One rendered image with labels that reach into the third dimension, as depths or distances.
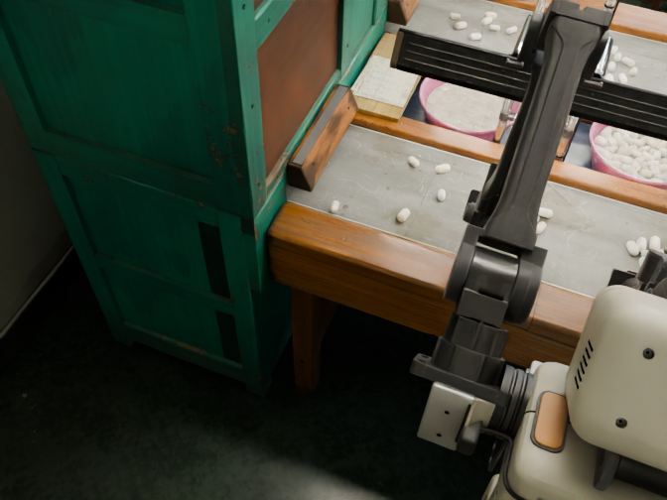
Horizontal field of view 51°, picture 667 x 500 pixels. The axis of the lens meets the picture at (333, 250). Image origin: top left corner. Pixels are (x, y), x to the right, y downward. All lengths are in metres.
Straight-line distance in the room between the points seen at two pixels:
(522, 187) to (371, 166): 0.84
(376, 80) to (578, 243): 0.66
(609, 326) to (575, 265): 0.88
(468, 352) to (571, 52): 0.40
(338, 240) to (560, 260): 0.48
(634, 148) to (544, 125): 1.00
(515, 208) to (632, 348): 0.25
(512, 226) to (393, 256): 0.64
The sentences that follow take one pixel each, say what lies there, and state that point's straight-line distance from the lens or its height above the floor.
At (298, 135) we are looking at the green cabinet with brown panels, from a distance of 1.56.
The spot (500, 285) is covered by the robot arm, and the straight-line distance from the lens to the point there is 0.84.
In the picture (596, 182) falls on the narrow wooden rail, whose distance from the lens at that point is 1.74.
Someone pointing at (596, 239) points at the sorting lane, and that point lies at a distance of 1.65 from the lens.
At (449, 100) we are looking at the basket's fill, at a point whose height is 0.74.
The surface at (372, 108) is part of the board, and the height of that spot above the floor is 0.78.
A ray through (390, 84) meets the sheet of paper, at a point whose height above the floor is 0.78.
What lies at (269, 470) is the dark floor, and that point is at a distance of 2.06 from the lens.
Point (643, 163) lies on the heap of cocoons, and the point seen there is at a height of 0.73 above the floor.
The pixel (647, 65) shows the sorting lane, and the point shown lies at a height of 0.74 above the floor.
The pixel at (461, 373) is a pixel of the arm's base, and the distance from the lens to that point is 0.83.
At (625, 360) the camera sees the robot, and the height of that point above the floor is 1.36.
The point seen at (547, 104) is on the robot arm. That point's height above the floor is 1.37.
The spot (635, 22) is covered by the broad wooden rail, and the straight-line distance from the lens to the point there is 2.30.
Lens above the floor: 1.93
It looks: 52 degrees down
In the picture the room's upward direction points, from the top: 2 degrees clockwise
